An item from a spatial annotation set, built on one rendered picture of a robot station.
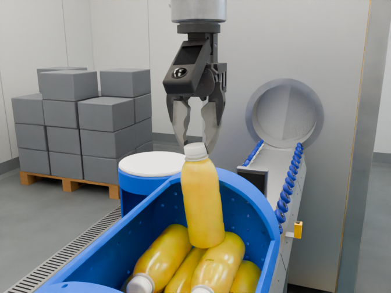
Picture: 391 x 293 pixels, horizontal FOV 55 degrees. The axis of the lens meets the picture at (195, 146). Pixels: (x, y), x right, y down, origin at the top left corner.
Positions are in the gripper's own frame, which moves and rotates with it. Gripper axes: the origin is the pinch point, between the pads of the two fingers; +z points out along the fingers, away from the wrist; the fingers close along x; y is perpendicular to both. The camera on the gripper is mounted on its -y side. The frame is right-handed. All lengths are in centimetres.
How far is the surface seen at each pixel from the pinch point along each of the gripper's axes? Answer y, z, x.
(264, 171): 54, 22, -4
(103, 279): -10.3, 22.4, 13.5
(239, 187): 5.0, 8.6, -6.7
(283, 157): 120, 36, -2
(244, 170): 54, 22, 3
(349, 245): 68, 50, -32
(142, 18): 435, -55, 233
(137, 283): -13.5, 19.1, 5.0
